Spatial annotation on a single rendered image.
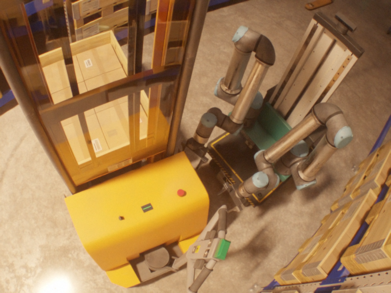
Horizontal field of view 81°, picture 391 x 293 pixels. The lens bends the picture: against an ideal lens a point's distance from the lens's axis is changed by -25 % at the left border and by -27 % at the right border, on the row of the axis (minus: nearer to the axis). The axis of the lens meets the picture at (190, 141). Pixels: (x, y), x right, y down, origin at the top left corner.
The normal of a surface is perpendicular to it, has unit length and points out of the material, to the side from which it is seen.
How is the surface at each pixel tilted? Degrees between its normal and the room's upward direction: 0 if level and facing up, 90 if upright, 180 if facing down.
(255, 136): 0
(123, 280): 22
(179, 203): 14
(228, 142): 0
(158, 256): 0
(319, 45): 90
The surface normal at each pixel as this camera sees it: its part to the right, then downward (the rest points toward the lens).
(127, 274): 0.31, -0.16
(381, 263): -0.75, 0.51
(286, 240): 0.15, -0.49
